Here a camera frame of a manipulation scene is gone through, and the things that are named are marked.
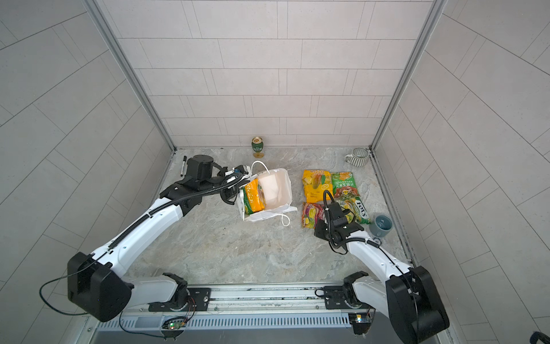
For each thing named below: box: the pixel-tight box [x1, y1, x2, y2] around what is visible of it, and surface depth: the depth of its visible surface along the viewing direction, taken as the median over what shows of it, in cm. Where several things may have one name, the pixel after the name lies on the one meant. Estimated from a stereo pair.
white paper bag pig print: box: [237, 160, 298, 227], surface depth 82 cm
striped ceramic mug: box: [344, 146, 370, 168], surface depth 107 cm
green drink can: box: [251, 136, 265, 153], surface depth 108 cm
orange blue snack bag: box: [300, 202, 327, 229], surface depth 90 cm
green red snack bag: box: [330, 171, 361, 200], surface depth 101 cm
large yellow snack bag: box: [302, 169, 334, 203], surface depth 98 cm
